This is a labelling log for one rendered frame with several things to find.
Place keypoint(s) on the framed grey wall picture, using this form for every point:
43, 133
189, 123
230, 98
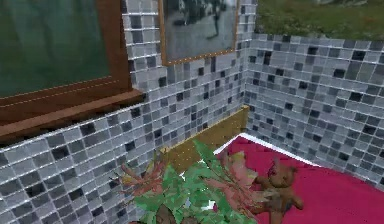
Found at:
199, 30

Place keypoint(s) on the bed with red cover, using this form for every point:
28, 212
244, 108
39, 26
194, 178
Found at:
330, 196

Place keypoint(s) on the brown framed window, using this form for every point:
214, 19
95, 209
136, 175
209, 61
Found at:
53, 50

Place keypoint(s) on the brown teddy bear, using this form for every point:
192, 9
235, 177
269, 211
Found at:
280, 190

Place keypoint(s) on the green and red house plant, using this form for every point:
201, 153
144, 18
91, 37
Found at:
196, 190

